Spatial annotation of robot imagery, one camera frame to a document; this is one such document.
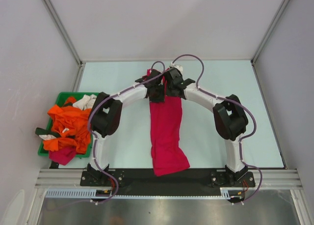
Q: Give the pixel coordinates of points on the black white garment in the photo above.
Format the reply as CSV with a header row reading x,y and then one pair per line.
x,y
45,134

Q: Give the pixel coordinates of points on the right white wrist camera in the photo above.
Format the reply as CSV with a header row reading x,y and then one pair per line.
x,y
178,67

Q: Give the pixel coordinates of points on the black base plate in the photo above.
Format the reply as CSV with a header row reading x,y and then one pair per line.
x,y
190,182

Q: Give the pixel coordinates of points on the magenta t shirt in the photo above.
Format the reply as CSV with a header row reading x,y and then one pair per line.
x,y
166,118

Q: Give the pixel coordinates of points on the orange t shirt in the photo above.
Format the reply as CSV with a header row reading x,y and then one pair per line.
x,y
71,124

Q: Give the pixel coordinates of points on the white slotted cable duct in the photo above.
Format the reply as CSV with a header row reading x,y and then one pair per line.
x,y
106,193

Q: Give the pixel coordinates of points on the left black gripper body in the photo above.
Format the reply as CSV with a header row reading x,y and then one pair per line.
x,y
158,96

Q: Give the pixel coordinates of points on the cream t shirt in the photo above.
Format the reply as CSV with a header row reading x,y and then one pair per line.
x,y
86,102

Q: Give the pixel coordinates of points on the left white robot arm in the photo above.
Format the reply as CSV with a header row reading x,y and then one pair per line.
x,y
105,118

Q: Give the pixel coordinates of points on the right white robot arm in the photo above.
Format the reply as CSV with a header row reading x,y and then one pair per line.
x,y
229,116

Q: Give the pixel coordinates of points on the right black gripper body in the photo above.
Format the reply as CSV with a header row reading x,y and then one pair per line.
x,y
170,92

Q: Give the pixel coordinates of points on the aluminium frame rail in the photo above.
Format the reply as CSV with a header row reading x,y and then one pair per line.
x,y
281,179

